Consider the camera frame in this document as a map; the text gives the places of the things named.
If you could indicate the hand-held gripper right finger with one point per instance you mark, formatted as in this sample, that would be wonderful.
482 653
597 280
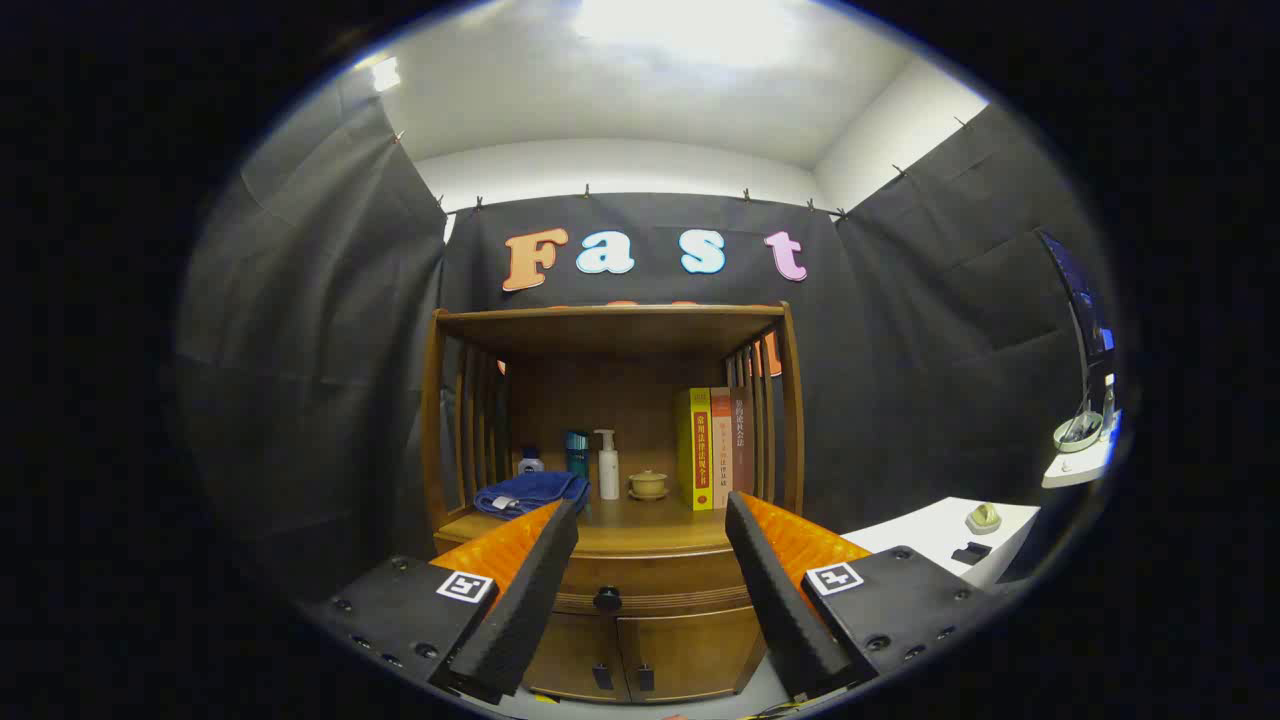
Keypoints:
780 600

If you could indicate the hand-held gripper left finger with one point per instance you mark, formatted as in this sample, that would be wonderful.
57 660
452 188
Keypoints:
530 600

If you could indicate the wooden drawer with black knob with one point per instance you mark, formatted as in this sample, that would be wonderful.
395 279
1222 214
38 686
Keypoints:
660 580

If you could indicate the wooden cabinet door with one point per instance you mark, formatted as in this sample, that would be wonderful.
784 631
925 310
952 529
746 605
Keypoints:
575 650
690 650

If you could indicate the wooden countertop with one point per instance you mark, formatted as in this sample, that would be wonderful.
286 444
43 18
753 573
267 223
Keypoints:
650 525

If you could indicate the white drawer cabinet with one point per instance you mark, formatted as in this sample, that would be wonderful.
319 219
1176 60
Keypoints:
930 530

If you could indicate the brown wooden cabinet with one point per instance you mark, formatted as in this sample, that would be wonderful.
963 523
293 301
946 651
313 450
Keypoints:
600 340

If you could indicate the blue folded towel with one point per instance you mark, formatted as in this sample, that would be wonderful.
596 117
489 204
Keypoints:
530 492

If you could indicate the small white blue-capped bottle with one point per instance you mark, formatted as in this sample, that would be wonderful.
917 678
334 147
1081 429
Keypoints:
531 463

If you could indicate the white pump bottle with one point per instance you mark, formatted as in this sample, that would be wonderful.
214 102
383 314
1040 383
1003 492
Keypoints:
608 475

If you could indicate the teal blue bottle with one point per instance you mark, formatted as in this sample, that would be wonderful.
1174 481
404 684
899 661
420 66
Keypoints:
577 455

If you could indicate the orange and white book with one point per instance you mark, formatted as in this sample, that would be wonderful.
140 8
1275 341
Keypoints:
721 450

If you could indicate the brown book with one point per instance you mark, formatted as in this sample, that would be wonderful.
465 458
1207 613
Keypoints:
742 440

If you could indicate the yellow lidded teacup with saucer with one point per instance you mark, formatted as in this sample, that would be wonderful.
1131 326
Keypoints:
648 484

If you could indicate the thick yellow book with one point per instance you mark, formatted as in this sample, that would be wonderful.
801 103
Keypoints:
700 450

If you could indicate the black rectangular block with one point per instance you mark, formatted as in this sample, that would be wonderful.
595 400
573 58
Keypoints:
970 553

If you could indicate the pale green tape roll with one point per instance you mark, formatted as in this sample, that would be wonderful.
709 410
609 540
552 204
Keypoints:
984 518

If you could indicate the white side shelf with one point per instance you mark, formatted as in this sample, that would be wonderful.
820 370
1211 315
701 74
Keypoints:
1080 468

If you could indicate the pale green bowl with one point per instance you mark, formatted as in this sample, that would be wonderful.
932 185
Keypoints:
1078 432

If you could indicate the dark computer monitor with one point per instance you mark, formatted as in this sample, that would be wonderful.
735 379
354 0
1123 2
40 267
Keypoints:
1085 310

